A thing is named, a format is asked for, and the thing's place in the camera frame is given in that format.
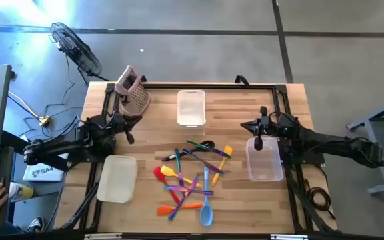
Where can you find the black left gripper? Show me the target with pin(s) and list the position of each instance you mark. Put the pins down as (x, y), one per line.
(120, 124)

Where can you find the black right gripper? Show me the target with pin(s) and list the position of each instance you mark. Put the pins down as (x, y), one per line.
(271, 126)

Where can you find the amber yellow silicone spatula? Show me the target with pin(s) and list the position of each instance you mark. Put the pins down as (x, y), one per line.
(227, 151)

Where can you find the iridescent metal cutlery piece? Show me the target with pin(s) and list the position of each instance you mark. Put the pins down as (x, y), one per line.
(208, 148)
(203, 161)
(172, 188)
(175, 211)
(178, 166)

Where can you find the black slotted spoon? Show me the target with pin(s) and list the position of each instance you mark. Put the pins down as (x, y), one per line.
(188, 151)

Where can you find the orange silicone spatula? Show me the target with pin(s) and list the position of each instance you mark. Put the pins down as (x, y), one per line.
(163, 210)

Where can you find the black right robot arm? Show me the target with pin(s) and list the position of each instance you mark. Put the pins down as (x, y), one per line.
(332, 143)

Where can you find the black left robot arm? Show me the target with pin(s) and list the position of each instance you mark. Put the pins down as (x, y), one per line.
(55, 148)

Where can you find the clear plastic bin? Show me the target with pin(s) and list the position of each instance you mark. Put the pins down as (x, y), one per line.
(264, 163)

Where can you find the small white plastic bin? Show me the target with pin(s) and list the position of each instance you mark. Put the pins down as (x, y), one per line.
(191, 108)

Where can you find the large white plastic bin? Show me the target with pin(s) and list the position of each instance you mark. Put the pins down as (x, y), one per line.
(117, 180)

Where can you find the yellow power strip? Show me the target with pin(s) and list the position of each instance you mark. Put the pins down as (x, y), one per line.
(44, 121)

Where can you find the black floor fan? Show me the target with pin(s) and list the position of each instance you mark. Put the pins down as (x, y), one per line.
(75, 48)

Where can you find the white printed cardboard box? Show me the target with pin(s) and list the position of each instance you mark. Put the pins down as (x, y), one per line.
(43, 173)

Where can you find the gray metal table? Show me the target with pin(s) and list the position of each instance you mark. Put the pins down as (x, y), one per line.
(378, 116)

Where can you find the yellow bottle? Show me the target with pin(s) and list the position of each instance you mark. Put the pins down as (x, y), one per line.
(22, 191)

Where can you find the person's black and white shoe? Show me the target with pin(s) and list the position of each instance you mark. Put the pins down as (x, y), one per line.
(36, 225)

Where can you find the black aluminium table frame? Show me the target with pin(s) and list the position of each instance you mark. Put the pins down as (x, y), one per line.
(212, 86)

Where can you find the silver metal bracket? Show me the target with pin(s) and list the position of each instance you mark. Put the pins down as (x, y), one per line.
(289, 236)
(102, 236)

